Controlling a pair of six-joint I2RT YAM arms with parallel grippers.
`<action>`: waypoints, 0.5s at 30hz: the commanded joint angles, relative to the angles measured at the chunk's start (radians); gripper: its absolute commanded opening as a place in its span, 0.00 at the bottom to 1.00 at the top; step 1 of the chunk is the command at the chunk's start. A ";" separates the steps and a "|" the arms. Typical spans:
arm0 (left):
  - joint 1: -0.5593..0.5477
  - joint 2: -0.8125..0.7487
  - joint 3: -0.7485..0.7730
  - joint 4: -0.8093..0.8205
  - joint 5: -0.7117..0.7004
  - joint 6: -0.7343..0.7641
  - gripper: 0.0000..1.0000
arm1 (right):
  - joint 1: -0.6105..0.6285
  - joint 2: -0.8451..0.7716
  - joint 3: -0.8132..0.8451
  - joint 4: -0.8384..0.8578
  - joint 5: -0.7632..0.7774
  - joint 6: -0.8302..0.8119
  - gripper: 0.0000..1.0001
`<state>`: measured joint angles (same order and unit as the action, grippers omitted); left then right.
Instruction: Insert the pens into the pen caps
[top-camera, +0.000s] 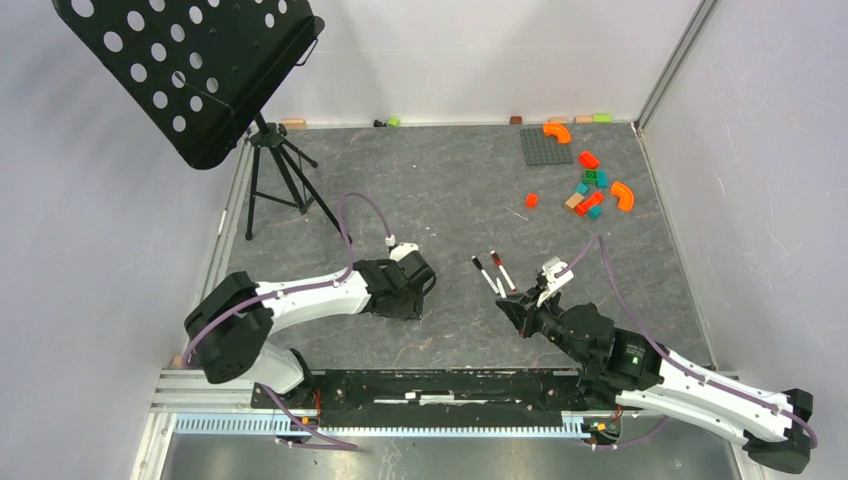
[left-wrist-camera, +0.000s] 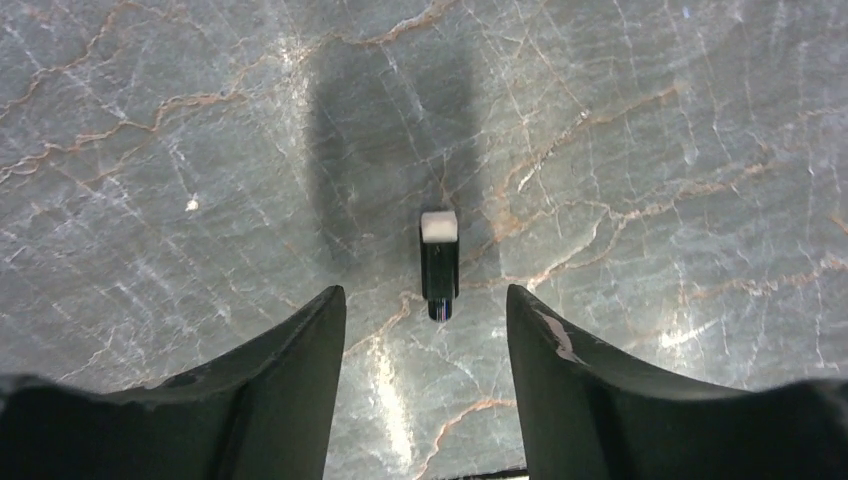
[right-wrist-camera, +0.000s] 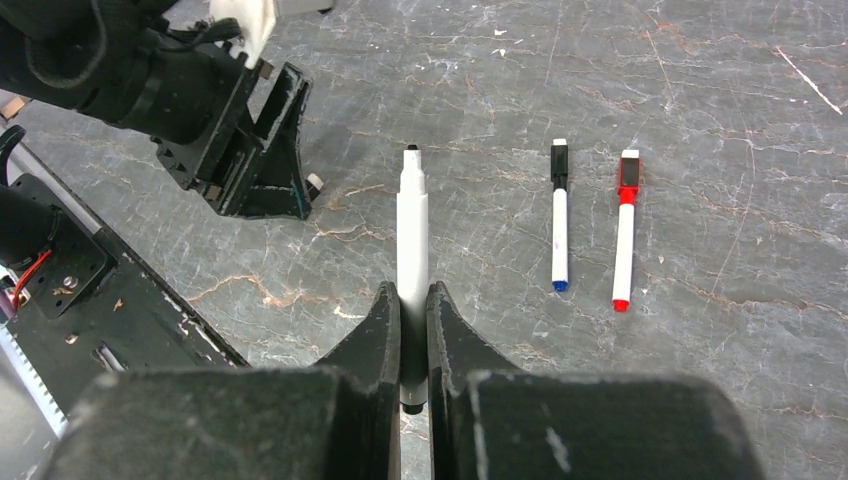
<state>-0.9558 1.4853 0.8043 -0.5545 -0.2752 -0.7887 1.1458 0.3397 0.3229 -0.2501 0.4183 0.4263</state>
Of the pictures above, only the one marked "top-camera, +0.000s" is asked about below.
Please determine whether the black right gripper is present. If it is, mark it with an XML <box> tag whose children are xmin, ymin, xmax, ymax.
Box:
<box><xmin>496</xmin><ymin>282</ymin><xmax>591</xmax><ymax>367</ymax></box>

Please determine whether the white pen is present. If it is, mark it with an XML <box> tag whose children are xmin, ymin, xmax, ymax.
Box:
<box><xmin>496</xmin><ymin>278</ymin><xmax>507</xmax><ymax>298</ymax></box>
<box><xmin>499</xmin><ymin>263</ymin><xmax>517</xmax><ymax>292</ymax></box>
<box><xmin>478</xmin><ymin>267</ymin><xmax>500</xmax><ymax>296</ymax></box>

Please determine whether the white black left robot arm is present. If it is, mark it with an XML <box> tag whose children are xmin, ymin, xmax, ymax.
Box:
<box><xmin>184</xmin><ymin>244</ymin><xmax>436</xmax><ymax>408</ymax></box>

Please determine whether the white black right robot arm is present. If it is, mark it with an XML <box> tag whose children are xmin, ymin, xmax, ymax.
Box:
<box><xmin>495</xmin><ymin>289</ymin><xmax>813</xmax><ymax>474</ymax></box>

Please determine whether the small red cube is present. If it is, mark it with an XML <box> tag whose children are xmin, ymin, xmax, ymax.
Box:
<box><xmin>525</xmin><ymin>193</ymin><xmax>539</xmax><ymax>209</ymax></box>

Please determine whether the teal brick lower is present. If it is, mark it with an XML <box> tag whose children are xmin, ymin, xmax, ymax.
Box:
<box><xmin>587</xmin><ymin>205</ymin><xmax>603</xmax><ymax>220</ymax></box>

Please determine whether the tan wooden block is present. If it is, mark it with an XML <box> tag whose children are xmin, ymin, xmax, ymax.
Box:
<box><xmin>564</xmin><ymin>193</ymin><xmax>584</xmax><ymax>210</ymax></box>

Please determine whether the red long brick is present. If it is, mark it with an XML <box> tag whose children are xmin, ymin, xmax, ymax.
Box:
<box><xmin>575</xmin><ymin>191</ymin><xmax>604</xmax><ymax>216</ymax></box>

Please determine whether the green lego brick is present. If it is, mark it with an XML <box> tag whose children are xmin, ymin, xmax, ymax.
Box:
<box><xmin>582</xmin><ymin>169</ymin><xmax>598</xmax><ymax>185</ymax></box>

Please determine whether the orange curved block right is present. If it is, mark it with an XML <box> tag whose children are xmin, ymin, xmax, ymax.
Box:
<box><xmin>609</xmin><ymin>181</ymin><xmax>635</xmax><ymax>213</ymax></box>

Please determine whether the orange curved block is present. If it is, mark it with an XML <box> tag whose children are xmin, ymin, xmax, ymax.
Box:
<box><xmin>609</xmin><ymin>181</ymin><xmax>635</xmax><ymax>213</ymax></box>
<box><xmin>542</xmin><ymin>122</ymin><xmax>572</xmax><ymax>145</ymax></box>

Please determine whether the teal brick right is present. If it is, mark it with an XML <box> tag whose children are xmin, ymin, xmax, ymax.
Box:
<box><xmin>596</xmin><ymin>170</ymin><xmax>609</xmax><ymax>189</ymax></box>

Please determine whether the grey lego baseplate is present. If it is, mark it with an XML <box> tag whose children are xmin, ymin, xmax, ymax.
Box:
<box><xmin>519</xmin><ymin>127</ymin><xmax>574</xmax><ymax>167</ymax></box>

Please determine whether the red brick upper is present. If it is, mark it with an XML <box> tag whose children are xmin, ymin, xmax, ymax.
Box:
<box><xmin>578</xmin><ymin>151</ymin><xmax>600</xmax><ymax>169</ymax></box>

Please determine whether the orange curved block top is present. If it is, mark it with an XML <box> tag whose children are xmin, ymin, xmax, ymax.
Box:
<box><xmin>542</xmin><ymin>122</ymin><xmax>572</xmax><ymax>145</ymax></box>

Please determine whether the black perforated music stand desk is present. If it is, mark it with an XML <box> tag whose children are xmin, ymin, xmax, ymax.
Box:
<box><xmin>53</xmin><ymin>1</ymin><xmax>325</xmax><ymax>170</ymax></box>

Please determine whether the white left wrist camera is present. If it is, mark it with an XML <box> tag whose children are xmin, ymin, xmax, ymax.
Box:
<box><xmin>389</xmin><ymin>242</ymin><xmax>419</xmax><ymax>262</ymax></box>

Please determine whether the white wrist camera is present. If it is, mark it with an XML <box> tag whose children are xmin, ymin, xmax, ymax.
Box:
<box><xmin>389</xmin><ymin>242</ymin><xmax>419</xmax><ymax>262</ymax></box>
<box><xmin>536</xmin><ymin>257</ymin><xmax>575</xmax><ymax>307</ymax></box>

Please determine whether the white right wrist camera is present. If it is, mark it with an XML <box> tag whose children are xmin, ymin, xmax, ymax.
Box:
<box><xmin>536</xmin><ymin>257</ymin><xmax>575</xmax><ymax>307</ymax></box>

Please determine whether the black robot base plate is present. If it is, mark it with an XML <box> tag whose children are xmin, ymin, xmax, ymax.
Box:
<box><xmin>281</xmin><ymin>368</ymin><xmax>619</xmax><ymax>428</ymax></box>

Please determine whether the wooden block at wall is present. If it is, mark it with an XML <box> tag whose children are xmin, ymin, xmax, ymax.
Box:
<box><xmin>279</xmin><ymin>118</ymin><xmax>308</xmax><ymax>130</ymax></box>

